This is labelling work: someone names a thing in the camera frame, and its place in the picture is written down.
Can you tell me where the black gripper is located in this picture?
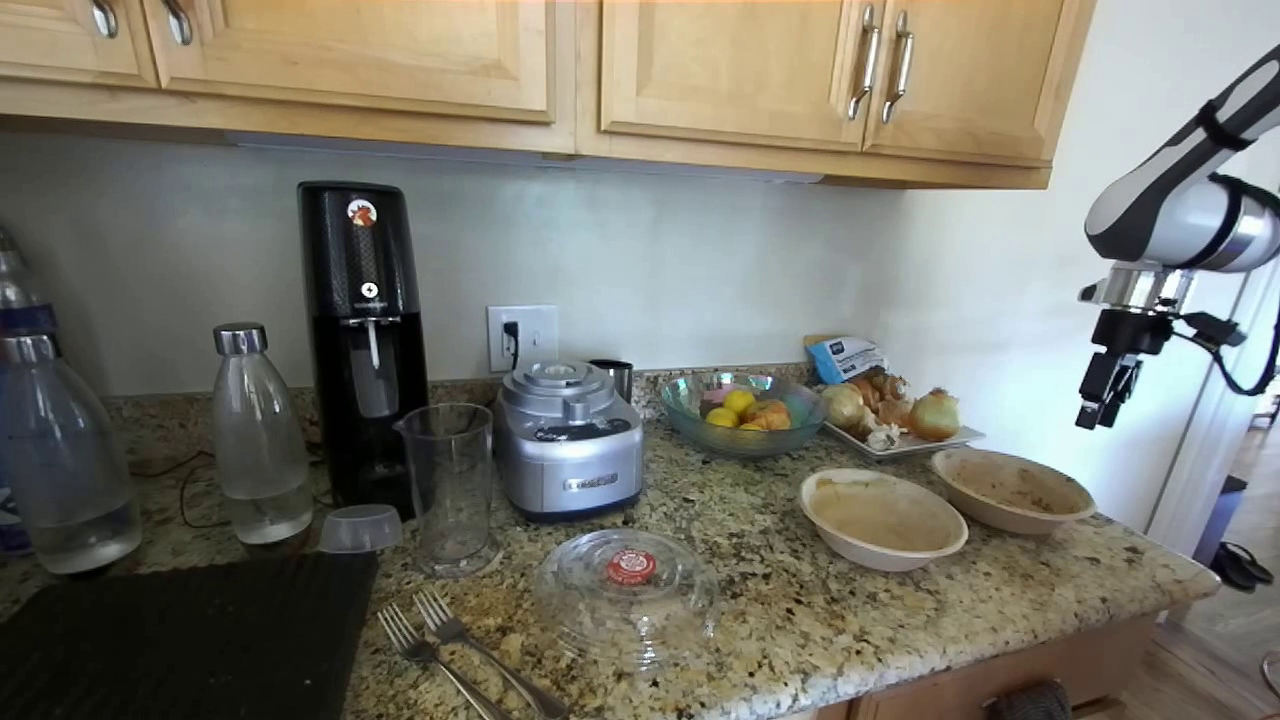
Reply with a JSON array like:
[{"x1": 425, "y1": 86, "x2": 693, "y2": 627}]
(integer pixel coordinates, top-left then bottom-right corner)
[{"x1": 1076, "y1": 308, "x2": 1179, "y2": 433}]

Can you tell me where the cream shallow plate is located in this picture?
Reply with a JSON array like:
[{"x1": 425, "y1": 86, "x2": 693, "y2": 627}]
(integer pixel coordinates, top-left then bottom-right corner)
[
  {"x1": 928, "y1": 443, "x2": 1100, "y2": 539},
  {"x1": 797, "y1": 464, "x2": 972, "y2": 575}
]

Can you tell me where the white door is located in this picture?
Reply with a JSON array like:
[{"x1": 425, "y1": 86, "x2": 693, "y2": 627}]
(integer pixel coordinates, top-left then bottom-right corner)
[{"x1": 1140, "y1": 257, "x2": 1280, "y2": 563}]

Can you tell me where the blue plastic canister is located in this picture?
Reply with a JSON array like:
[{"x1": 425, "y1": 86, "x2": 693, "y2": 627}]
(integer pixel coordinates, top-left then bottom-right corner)
[{"x1": 1190, "y1": 411, "x2": 1277, "y2": 569}]

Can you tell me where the yellow onion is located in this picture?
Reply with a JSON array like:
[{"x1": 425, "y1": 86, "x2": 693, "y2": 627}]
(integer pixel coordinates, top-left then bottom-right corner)
[
  {"x1": 822, "y1": 380, "x2": 878, "y2": 433},
  {"x1": 907, "y1": 383, "x2": 964, "y2": 448}
]

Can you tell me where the white rectangular tray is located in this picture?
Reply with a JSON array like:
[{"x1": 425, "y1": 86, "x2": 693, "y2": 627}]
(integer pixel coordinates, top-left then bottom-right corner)
[{"x1": 816, "y1": 380, "x2": 989, "y2": 464}]

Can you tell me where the black floor object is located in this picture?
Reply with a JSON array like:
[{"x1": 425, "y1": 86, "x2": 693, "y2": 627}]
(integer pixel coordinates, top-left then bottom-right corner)
[{"x1": 1205, "y1": 538, "x2": 1280, "y2": 599}]

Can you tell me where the brown shallot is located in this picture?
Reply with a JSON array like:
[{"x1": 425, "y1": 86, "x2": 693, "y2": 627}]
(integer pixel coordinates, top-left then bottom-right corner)
[{"x1": 861, "y1": 369, "x2": 918, "y2": 423}]

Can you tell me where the blue white food package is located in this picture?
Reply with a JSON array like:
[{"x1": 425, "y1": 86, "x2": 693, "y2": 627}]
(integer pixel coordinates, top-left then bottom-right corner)
[{"x1": 806, "y1": 331, "x2": 887, "y2": 391}]

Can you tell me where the light wood base cabinet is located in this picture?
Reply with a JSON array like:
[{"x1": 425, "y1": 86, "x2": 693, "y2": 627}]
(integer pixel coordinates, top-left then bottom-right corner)
[{"x1": 797, "y1": 603, "x2": 1198, "y2": 720}]

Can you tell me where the clear glass fruit bowl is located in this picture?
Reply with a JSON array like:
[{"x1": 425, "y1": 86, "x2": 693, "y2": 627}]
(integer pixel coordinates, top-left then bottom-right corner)
[{"x1": 656, "y1": 369, "x2": 830, "y2": 464}]

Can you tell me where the small glass bowl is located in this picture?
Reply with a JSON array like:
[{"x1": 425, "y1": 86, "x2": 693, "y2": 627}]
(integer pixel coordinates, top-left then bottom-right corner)
[{"x1": 534, "y1": 525, "x2": 726, "y2": 673}]

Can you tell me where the silver food processor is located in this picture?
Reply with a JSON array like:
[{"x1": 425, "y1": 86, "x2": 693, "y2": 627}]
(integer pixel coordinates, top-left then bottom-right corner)
[{"x1": 491, "y1": 361, "x2": 650, "y2": 525}]

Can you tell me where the clear plastic cup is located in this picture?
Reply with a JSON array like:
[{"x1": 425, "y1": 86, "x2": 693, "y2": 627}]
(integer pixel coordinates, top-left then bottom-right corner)
[{"x1": 393, "y1": 399, "x2": 501, "y2": 569}]

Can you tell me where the silver fork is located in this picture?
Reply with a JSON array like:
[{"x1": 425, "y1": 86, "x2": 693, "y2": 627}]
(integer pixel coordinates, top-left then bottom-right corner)
[
  {"x1": 373, "y1": 599, "x2": 501, "y2": 720},
  {"x1": 411, "y1": 588, "x2": 575, "y2": 720}
]

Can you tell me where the black soda maker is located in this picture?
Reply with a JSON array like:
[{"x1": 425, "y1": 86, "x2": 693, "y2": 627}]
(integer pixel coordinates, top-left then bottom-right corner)
[{"x1": 296, "y1": 182, "x2": 436, "y2": 522}]

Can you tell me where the small clear plastic cap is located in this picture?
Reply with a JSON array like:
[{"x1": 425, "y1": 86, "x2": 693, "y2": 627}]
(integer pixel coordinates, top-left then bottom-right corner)
[{"x1": 313, "y1": 499, "x2": 410, "y2": 560}]

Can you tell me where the light wood upper cabinet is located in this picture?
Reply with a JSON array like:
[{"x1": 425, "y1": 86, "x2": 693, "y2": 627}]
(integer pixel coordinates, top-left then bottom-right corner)
[{"x1": 0, "y1": 0, "x2": 1100, "y2": 192}]

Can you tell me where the clear bottle silver cap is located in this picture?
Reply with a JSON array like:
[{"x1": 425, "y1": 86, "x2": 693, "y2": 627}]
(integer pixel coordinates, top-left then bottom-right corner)
[{"x1": 208, "y1": 320, "x2": 321, "y2": 550}]

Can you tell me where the black drying mat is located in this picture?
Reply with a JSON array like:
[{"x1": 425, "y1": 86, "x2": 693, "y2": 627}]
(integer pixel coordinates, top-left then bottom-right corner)
[{"x1": 0, "y1": 550, "x2": 383, "y2": 720}]

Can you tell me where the large clear water bottle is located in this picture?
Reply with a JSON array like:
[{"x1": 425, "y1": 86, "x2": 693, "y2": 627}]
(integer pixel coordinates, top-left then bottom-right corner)
[{"x1": 0, "y1": 225, "x2": 144, "y2": 581}]

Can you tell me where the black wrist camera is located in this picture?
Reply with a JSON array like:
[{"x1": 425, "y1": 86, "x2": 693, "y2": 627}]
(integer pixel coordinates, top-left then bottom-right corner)
[{"x1": 1168, "y1": 308, "x2": 1225, "y2": 356}]

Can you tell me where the black cable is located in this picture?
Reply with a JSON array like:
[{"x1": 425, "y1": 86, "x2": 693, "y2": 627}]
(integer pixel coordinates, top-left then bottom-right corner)
[{"x1": 1172, "y1": 308, "x2": 1280, "y2": 399}]

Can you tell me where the white wall outlet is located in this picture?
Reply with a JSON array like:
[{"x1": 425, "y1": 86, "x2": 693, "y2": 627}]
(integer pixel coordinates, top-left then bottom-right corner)
[{"x1": 486, "y1": 301, "x2": 565, "y2": 380}]

